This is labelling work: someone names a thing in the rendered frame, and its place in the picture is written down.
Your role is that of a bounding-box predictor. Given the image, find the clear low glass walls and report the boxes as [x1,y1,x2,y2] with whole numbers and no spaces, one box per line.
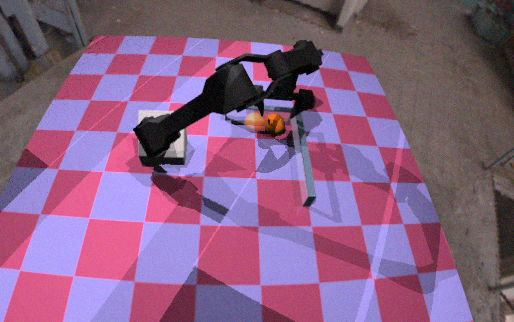
[226,109,308,204]

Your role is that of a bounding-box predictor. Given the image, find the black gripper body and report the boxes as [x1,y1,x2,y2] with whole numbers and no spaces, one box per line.
[253,80,316,109]

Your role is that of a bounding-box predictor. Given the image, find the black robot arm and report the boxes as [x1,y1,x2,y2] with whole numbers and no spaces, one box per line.
[133,40,323,159]

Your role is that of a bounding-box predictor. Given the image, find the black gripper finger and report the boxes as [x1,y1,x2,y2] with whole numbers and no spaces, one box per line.
[290,100,308,119]
[253,101,264,117]

